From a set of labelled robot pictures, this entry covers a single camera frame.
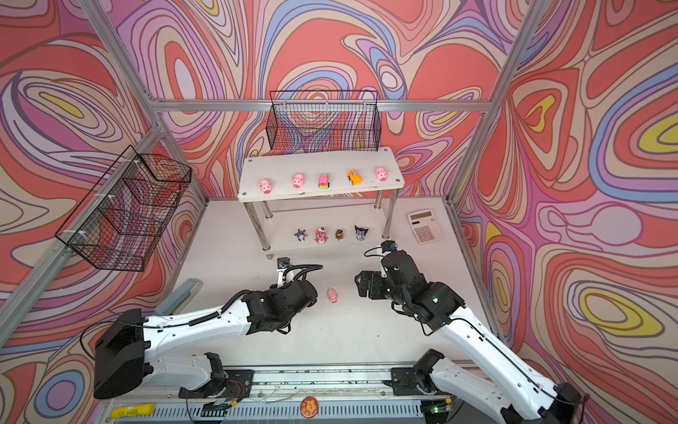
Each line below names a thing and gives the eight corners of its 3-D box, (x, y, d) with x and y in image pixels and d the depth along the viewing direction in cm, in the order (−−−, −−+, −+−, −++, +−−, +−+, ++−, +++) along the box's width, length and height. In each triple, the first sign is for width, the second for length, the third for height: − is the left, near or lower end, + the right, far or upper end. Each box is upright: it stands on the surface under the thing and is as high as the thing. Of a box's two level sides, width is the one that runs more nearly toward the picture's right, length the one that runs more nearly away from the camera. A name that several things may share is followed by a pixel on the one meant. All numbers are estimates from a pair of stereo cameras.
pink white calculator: (418, 244, 107) (420, 238, 104) (404, 219, 116) (406, 212, 113) (444, 239, 109) (447, 233, 105) (429, 214, 118) (431, 208, 114)
